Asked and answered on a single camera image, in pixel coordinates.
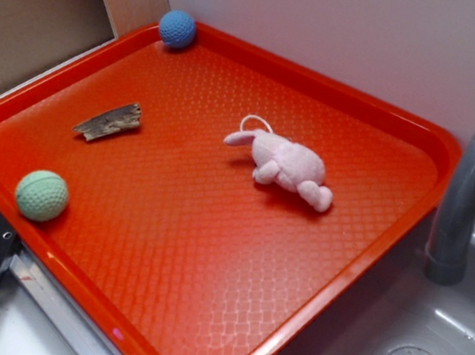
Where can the pink plush bunny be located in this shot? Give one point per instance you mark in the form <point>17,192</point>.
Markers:
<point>292,166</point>

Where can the blue dimpled ball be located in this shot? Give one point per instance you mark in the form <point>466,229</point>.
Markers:
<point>177,29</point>

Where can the red plastic tray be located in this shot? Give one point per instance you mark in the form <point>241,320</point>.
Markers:
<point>166,242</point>

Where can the green dimpled ball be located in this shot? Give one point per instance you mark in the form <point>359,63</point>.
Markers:
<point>41,195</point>

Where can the brown wood piece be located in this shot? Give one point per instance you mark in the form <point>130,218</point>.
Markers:
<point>116,121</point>

